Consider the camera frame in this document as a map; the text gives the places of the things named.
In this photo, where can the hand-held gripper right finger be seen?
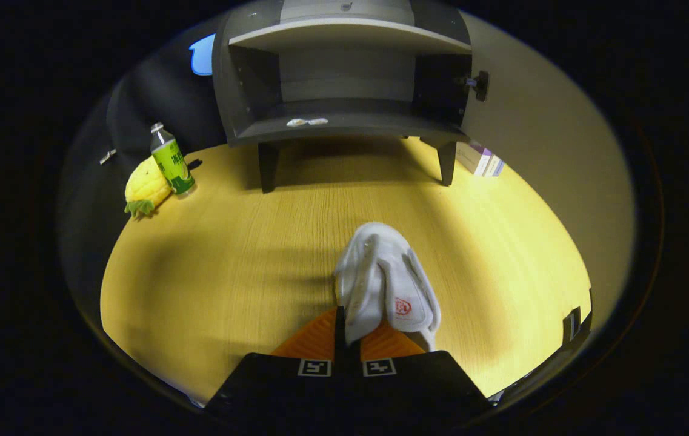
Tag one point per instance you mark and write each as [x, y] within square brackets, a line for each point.
[417, 387]

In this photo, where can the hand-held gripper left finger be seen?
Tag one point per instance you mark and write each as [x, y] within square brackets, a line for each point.
[271, 387]

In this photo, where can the beige shoe cabinet door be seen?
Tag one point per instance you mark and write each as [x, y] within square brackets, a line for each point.
[550, 151]

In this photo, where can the yellow plush toy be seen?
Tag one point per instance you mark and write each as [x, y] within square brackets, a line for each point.
[145, 186]

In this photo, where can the green drink bottle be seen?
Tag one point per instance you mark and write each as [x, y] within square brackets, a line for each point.
[172, 162]

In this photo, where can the white cloth clip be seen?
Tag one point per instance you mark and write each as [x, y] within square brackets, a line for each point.
[108, 157]

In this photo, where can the black backdrop cloth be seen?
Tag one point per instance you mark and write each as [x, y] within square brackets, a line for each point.
[138, 103]

